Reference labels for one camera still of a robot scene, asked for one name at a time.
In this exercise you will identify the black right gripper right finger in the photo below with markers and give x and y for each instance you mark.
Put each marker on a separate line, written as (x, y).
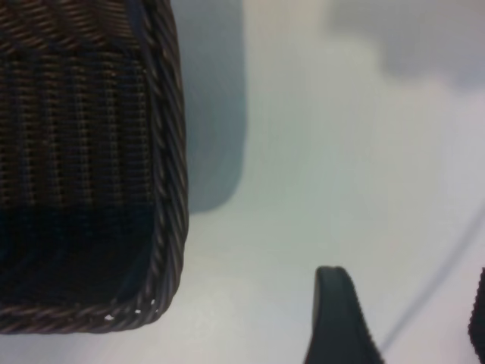
(479, 322)

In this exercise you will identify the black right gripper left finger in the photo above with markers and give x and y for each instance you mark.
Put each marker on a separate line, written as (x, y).
(341, 326)

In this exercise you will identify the dark brown woven wicker basket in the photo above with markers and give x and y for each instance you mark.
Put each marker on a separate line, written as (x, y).
(76, 132)

